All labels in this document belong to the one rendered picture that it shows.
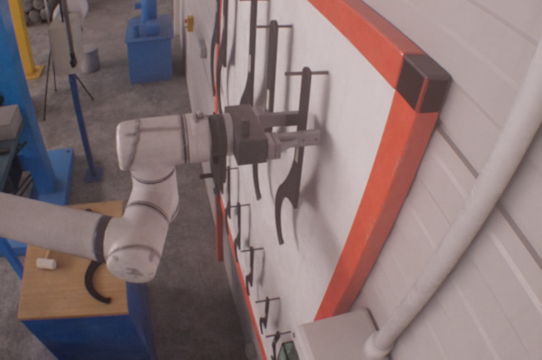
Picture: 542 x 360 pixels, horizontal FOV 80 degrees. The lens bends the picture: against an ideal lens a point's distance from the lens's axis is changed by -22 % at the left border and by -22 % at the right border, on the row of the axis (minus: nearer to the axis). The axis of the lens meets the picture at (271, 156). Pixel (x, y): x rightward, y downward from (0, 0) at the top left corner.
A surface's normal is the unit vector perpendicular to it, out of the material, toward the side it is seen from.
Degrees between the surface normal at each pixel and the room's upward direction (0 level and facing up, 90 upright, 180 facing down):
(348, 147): 90
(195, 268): 0
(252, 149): 83
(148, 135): 40
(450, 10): 90
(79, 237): 45
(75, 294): 0
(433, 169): 90
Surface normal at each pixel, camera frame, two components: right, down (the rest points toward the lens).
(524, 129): -0.50, 0.53
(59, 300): 0.09, -0.76
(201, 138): 0.25, 0.06
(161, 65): 0.26, 0.65
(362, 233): -0.96, 0.11
